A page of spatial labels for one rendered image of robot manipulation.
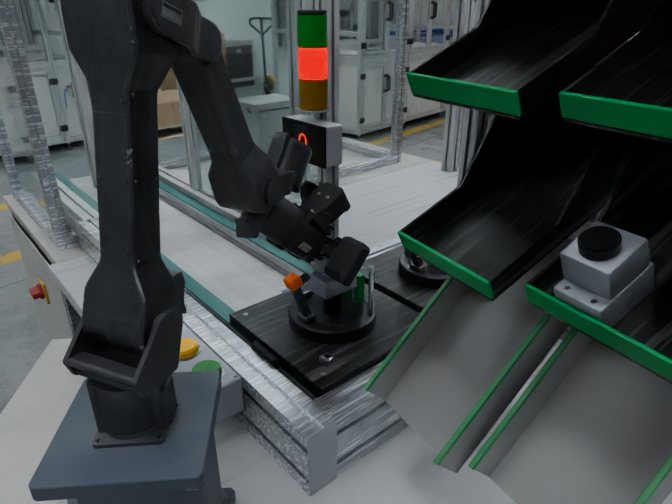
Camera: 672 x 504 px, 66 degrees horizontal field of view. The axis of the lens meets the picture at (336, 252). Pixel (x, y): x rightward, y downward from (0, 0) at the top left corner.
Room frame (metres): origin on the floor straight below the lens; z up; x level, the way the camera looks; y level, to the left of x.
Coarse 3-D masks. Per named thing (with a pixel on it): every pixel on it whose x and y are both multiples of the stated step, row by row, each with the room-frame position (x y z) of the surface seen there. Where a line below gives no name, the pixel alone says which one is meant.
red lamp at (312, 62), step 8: (304, 48) 0.91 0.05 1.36; (312, 48) 0.91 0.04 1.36; (320, 48) 0.91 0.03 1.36; (304, 56) 0.91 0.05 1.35; (312, 56) 0.91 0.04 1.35; (320, 56) 0.91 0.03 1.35; (304, 64) 0.91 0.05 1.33; (312, 64) 0.91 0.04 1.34; (320, 64) 0.91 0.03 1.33; (304, 72) 0.91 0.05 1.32; (312, 72) 0.91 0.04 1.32; (320, 72) 0.91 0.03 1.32
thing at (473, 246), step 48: (480, 144) 0.56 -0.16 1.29; (528, 144) 0.59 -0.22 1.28; (576, 144) 0.58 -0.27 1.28; (624, 144) 0.47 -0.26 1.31; (480, 192) 0.56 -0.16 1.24; (528, 192) 0.53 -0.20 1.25; (576, 192) 0.44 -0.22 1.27; (432, 240) 0.50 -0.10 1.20; (480, 240) 0.48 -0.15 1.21; (528, 240) 0.46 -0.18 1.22; (480, 288) 0.41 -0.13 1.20
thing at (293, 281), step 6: (288, 276) 0.66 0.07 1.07; (294, 276) 0.66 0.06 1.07; (300, 276) 0.68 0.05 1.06; (306, 276) 0.67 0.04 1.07; (288, 282) 0.65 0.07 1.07; (294, 282) 0.65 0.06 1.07; (300, 282) 0.66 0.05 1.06; (288, 288) 0.66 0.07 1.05; (294, 288) 0.65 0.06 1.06; (300, 288) 0.66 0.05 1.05; (294, 294) 0.66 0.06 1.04; (300, 294) 0.66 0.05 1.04; (300, 300) 0.66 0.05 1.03; (300, 306) 0.66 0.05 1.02; (306, 306) 0.67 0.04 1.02; (300, 312) 0.67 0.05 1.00; (306, 312) 0.67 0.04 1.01
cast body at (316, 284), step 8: (320, 264) 0.70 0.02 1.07; (312, 272) 0.70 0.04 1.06; (320, 272) 0.70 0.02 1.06; (312, 280) 0.70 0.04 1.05; (320, 280) 0.68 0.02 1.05; (328, 280) 0.68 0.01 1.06; (312, 288) 0.70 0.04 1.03; (320, 288) 0.68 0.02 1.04; (328, 288) 0.68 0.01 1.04; (336, 288) 0.69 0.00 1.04; (344, 288) 0.70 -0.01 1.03; (320, 296) 0.68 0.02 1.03; (328, 296) 0.68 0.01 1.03
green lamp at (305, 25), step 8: (304, 16) 0.91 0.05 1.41; (312, 16) 0.91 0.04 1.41; (320, 16) 0.91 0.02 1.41; (304, 24) 0.91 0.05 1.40; (312, 24) 0.91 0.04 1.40; (320, 24) 0.91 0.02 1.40; (304, 32) 0.91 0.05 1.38; (312, 32) 0.91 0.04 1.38; (320, 32) 0.91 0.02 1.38; (304, 40) 0.91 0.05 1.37; (312, 40) 0.91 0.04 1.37; (320, 40) 0.91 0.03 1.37
